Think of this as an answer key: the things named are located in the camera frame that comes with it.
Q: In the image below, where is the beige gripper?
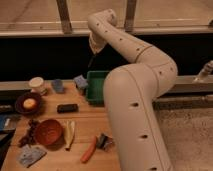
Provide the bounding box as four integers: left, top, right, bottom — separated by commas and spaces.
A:
87, 32, 107, 68

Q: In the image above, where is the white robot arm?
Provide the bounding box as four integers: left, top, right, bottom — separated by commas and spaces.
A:
88, 9, 178, 171

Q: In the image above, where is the blue plastic cup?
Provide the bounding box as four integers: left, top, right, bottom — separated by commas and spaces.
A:
51, 79, 64, 93

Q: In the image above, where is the white paper cup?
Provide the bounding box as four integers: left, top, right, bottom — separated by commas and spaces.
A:
29, 77, 47, 95

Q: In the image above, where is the blue sponge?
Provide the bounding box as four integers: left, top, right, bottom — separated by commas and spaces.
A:
74, 75, 88, 89

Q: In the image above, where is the green plastic bin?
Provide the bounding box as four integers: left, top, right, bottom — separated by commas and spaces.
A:
86, 71, 108, 105

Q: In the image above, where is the black rectangular block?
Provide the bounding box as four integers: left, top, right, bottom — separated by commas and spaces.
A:
57, 104, 78, 113

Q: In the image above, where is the yellow lemon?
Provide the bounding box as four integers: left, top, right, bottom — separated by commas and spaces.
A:
23, 98, 36, 110

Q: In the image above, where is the dark purple bowl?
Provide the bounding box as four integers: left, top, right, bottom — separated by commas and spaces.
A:
15, 92, 42, 115

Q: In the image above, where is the small metallic clip toy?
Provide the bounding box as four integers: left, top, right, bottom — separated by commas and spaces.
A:
96, 134, 114, 151

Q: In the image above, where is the orange bowl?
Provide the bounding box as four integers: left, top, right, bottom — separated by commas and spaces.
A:
34, 119, 63, 146

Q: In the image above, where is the orange carrot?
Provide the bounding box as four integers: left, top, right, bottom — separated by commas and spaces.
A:
80, 136, 97, 163

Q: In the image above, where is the bunch of dark grapes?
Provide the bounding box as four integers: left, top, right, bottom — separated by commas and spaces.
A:
18, 120, 39, 147

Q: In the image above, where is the blue box at edge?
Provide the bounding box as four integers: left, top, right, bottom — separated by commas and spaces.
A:
0, 115, 20, 132

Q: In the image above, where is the grey cloth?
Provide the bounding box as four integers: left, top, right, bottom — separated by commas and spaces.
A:
17, 145, 47, 168

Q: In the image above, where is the white object at right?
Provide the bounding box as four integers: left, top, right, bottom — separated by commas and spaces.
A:
194, 60, 213, 82

